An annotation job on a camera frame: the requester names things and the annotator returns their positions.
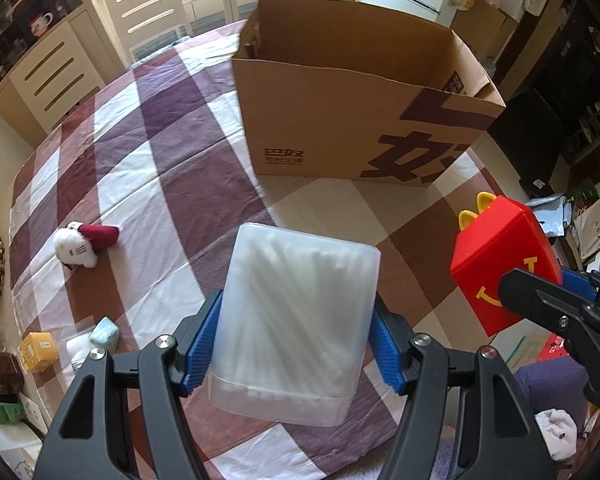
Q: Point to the floral seat cushion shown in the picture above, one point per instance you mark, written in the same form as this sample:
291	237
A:
155	52

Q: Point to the large cardboard carton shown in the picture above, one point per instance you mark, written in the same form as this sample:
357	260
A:
480	30

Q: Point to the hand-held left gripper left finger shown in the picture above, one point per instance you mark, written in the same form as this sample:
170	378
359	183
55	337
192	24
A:
202	345

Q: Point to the white cat plush red hat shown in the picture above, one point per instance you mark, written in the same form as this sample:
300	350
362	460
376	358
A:
77	247

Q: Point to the clear cotton swab box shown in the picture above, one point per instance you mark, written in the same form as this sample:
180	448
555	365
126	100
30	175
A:
295	310

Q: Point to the checkered tablecloth table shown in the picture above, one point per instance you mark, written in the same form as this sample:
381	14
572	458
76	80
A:
170	170

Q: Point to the grey mailing bag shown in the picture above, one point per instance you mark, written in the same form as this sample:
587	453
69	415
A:
550	215

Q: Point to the clear bag of cotton pads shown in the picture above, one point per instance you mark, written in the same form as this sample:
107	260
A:
77	352

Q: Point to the dark wooden shelf unit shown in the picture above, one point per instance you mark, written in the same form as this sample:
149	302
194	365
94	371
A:
570	110

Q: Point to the cream slatted chair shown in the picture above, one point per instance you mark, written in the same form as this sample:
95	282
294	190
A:
145	5

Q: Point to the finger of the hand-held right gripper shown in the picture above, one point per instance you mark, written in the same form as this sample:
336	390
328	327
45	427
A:
540	292
580	282

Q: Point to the cream display cabinet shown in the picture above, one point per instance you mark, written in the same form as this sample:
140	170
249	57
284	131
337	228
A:
45	70

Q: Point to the light blue tissue pack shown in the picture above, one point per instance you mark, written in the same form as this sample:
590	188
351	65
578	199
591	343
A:
105	332

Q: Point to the red flat gift box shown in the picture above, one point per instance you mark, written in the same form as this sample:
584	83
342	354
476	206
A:
555	350

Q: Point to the flat teal white carton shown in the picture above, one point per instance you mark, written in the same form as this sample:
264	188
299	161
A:
522	352

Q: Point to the brown paper bag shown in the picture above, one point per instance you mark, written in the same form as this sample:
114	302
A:
597	227

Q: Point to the brown cardboard box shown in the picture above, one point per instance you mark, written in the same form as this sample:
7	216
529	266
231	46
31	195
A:
320	120

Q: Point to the small yellow box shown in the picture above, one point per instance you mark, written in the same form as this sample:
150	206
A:
37	352

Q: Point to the purple seat cushion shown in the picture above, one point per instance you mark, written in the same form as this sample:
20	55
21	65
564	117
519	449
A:
550	385

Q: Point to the white mug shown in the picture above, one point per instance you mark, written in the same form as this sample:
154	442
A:
40	24

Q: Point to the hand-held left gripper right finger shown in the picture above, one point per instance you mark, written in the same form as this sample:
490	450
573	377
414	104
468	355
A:
386	355

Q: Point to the white crumpled cloth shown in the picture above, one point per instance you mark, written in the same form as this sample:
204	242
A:
555	435

